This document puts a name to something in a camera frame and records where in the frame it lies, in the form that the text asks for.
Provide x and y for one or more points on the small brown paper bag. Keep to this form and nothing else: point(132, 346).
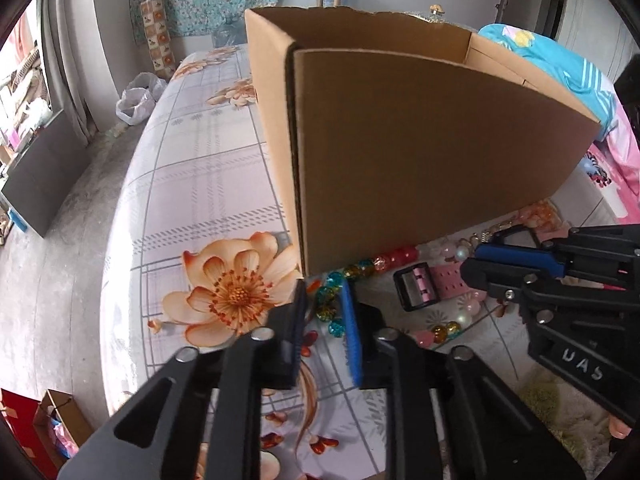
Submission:
point(61, 425)

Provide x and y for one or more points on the red cardboard box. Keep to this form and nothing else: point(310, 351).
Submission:
point(19, 412)

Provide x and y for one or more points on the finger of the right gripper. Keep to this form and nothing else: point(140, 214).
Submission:
point(533, 258)
point(507, 280)

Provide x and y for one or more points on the grey curtain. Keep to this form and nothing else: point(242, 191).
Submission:
point(61, 71)

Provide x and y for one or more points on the pink floral quilt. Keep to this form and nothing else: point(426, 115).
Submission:
point(615, 167)

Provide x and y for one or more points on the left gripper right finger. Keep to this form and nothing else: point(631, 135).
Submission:
point(448, 415)

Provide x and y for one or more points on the floral bed sheet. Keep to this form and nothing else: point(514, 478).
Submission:
point(200, 173)

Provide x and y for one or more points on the small figurine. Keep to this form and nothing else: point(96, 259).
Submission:
point(436, 14)

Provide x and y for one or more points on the white plastic bag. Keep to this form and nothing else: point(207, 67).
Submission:
point(138, 100)

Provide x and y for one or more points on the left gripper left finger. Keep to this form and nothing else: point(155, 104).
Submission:
point(213, 397)

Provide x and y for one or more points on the dark grey cabinet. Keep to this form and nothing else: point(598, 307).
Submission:
point(44, 174)

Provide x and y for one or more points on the patterned roll tube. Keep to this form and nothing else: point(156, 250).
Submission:
point(157, 38)

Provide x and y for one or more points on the blue cartoon blanket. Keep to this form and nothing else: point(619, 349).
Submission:
point(580, 76)

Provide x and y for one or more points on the brown cardboard box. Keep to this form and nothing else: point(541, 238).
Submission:
point(386, 130)

